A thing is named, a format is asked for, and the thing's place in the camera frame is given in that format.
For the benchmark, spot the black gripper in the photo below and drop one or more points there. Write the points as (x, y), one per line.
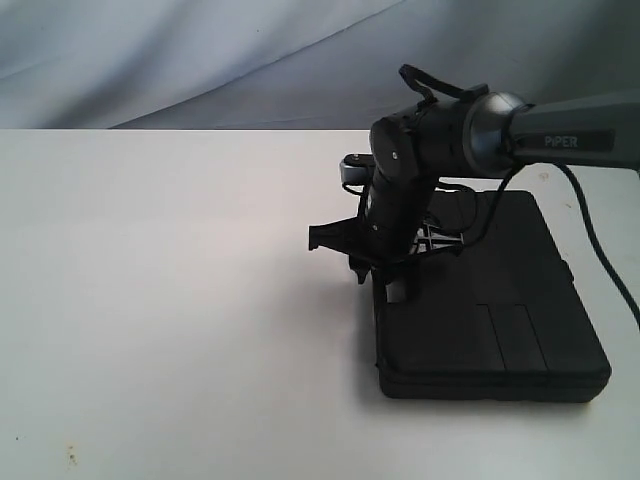
(389, 221)

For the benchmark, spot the black plastic tool case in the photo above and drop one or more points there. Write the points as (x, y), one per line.
(501, 320)

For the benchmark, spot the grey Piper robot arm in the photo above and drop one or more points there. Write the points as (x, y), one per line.
(490, 135)

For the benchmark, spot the white backdrop cloth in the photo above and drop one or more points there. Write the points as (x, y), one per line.
(294, 64)

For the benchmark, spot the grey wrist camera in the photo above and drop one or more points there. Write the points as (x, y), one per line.
(357, 169)

